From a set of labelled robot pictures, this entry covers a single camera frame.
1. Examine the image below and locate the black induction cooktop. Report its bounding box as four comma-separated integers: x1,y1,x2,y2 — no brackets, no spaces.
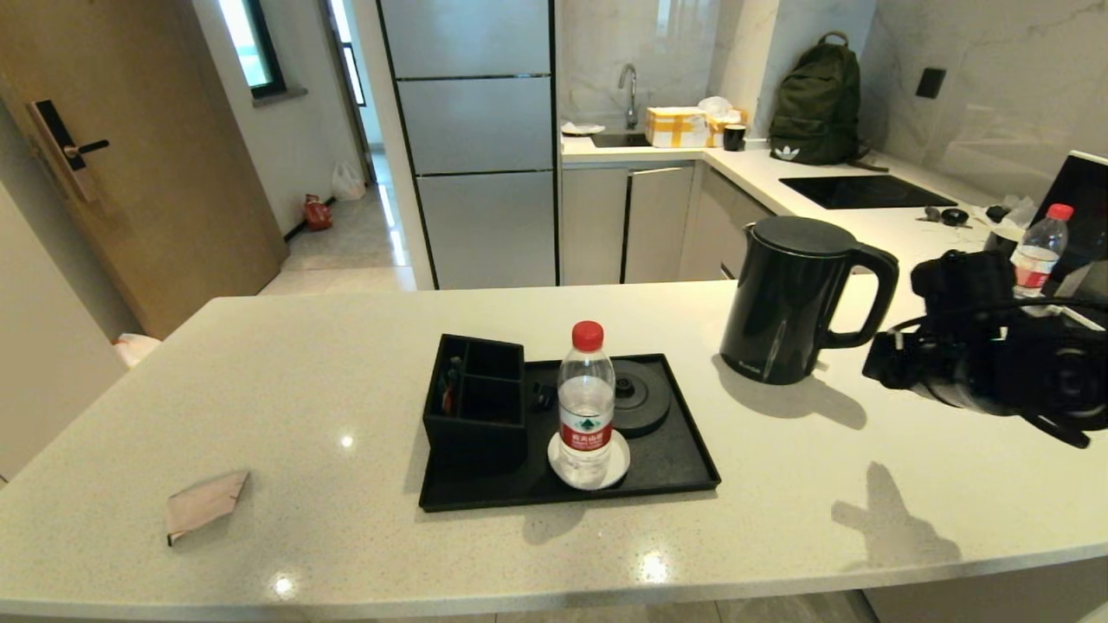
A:
779,173,959,209

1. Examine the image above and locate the dark green backpack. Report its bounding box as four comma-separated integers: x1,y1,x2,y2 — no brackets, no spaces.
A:
769,29,890,171

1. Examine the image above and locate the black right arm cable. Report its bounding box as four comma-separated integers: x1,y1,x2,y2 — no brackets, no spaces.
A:
883,297,1108,337

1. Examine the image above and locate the chrome sink faucet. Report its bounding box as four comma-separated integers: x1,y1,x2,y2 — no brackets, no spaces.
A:
617,61,640,130

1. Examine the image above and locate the brown wooden door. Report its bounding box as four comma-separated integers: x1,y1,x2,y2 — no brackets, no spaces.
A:
0,0,288,340

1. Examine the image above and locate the grey kitchen base cabinet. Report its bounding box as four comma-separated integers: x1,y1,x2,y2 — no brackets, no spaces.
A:
560,160,780,285

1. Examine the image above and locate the white round saucer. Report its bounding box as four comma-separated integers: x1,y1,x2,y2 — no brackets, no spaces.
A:
546,428,631,491

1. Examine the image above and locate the silver refrigerator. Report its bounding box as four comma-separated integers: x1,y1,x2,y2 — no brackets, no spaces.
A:
374,0,559,290

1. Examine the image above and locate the black glass door microwave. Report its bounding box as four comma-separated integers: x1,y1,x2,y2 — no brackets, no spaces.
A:
1034,149,1108,299

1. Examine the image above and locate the white plastic bag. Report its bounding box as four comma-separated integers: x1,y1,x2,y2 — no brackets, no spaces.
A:
331,160,367,202

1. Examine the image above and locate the black compartment organizer box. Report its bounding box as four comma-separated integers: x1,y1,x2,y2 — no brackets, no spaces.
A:
422,332,527,468

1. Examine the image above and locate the crumpled clear plastic wrap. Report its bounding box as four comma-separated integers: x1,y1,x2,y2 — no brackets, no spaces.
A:
987,195,1038,236

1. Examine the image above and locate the round black kettle base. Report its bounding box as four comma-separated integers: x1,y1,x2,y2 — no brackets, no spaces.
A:
611,358,673,438

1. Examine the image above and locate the clear water bottle red cap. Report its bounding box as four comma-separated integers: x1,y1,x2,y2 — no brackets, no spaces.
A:
557,319,616,485
1013,203,1075,297

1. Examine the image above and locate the black rectangular serving tray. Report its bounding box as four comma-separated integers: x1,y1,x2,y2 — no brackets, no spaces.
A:
418,351,723,512

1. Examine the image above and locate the pink tea bag packet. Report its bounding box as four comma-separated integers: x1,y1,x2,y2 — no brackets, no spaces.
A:
165,470,250,548

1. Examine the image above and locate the black electric kettle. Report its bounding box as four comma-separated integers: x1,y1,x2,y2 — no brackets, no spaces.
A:
718,215,901,386

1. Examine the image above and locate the dark framed window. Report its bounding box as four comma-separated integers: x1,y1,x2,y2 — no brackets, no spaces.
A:
216,0,287,98

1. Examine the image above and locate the black door lock handle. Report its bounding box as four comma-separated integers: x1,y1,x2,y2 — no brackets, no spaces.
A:
26,98,111,202

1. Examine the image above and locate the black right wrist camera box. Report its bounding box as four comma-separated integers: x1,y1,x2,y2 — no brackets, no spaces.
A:
911,249,1015,319

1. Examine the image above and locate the white box with yellow tape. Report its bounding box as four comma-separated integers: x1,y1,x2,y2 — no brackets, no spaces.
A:
645,105,710,148

